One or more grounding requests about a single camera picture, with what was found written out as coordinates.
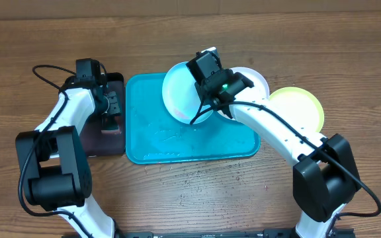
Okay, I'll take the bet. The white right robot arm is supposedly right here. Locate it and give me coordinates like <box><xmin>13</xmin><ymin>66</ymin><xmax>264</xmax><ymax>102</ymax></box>
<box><xmin>190</xmin><ymin>67</ymin><xmax>361</xmax><ymax>237</ymax></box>

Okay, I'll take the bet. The teal plastic tray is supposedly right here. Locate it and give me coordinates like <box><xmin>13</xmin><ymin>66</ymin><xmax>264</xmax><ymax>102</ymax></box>
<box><xmin>125</xmin><ymin>73</ymin><xmax>261</xmax><ymax>165</ymax></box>

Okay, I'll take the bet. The white plate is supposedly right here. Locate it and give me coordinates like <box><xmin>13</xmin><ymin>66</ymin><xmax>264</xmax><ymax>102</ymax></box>
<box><xmin>213</xmin><ymin>67</ymin><xmax>268</xmax><ymax>120</ymax></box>

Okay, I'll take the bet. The pink green sponge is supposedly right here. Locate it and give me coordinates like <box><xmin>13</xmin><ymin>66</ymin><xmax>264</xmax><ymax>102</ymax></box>
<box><xmin>101</xmin><ymin>116</ymin><xmax>122</xmax><ymax>134</ymax></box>

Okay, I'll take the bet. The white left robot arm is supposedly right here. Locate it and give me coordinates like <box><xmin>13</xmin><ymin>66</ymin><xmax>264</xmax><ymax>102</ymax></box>
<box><xmin>15</xmin><ymin>58</ymin><xmax>124</xmax><ymax>237</ymax></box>

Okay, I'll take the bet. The yellow plate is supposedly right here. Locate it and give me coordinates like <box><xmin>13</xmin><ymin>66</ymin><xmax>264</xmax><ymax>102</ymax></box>
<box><xmin>269</xmin><ymin>87</ymin><xmax>324</xmax><ymax>132</ymax></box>

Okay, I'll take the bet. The light blue plate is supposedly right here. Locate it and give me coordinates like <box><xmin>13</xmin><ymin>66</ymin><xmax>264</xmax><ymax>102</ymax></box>
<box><xmin>161</xmin><ymin>61</ymin><xmax>200</xmax><ymax>124</ymax></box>

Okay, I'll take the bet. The black tray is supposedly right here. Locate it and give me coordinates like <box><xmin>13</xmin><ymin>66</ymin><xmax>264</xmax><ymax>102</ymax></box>
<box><xmin>79</xmin><ymin>73</ymin><xmax>126</xmax><ymax>157</ymax></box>

